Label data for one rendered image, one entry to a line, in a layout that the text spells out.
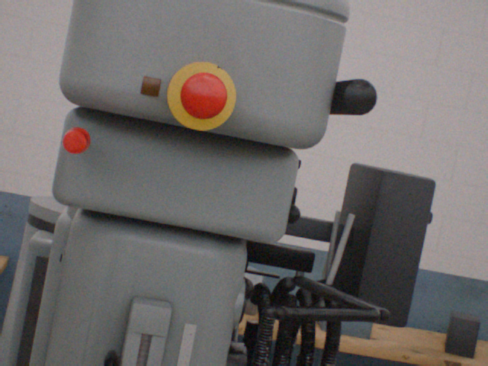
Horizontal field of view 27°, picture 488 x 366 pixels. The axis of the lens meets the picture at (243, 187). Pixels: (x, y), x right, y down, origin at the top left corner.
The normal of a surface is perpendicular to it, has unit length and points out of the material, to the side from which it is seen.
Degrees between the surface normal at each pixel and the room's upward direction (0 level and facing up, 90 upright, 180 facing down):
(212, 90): 87
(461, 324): 90
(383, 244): 90
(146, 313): 90
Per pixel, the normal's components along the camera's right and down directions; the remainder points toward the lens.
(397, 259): 0.11, 0.07
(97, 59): -0.36, -0.02
